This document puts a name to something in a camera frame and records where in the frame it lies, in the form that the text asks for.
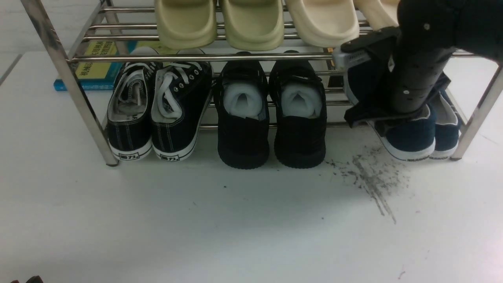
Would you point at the black canvas sneaker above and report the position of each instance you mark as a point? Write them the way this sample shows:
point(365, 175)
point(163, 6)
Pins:
point(129, 110)
point(182, 95)

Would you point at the right black canvas sneaker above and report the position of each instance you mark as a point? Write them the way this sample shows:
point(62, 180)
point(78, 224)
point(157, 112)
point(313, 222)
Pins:
point(182, 95)

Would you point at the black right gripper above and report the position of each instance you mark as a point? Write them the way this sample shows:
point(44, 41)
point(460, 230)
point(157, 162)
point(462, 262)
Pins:
point(407, 77)

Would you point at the green slide sandal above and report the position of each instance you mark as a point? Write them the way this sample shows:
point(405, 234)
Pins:
point(253, 25)
point(186, 24)

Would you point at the left green slide sandal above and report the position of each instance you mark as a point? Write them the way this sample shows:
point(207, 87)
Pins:
point(186, 24)

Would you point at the cream slide sandal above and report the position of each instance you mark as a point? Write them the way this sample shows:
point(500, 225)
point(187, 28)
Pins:
point(324, 23)
point(379, 13)

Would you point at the stainless steel shoe rack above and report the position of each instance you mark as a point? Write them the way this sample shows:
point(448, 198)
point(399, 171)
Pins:
point(103, 24)

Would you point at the right all-black shoe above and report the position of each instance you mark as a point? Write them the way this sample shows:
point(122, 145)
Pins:
point(300, 113)

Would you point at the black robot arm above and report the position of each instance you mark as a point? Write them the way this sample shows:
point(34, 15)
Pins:
point(474, 26)

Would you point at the all-black shoe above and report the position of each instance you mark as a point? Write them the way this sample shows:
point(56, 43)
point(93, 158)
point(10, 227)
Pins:
point(300, 113)
point(240, 96)

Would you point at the right green slide sandal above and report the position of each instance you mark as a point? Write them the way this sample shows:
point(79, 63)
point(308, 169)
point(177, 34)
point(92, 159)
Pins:
point(253, 25)

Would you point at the black and orange book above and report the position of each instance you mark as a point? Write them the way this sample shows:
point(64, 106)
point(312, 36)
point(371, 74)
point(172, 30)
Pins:
point(333, 77)

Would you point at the left black canvas sneaker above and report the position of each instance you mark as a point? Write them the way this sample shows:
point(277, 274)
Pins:
point(129, 110)

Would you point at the left cream slide sandal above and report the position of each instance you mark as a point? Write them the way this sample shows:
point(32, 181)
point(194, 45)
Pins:
point(324, 23)

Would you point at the yellow and blue book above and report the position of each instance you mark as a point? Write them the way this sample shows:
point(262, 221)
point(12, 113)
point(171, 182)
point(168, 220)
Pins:
point(100, 76)

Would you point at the navy slip-on shoe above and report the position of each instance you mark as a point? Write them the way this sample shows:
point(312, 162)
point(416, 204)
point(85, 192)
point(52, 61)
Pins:
point(447, 126)
point(406, 140)

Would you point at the right cream slide sandal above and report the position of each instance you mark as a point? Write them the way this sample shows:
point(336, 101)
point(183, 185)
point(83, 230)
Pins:
point(379, 13)

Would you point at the left all-black shoe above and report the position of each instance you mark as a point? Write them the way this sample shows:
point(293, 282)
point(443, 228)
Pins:
point(240, 96)

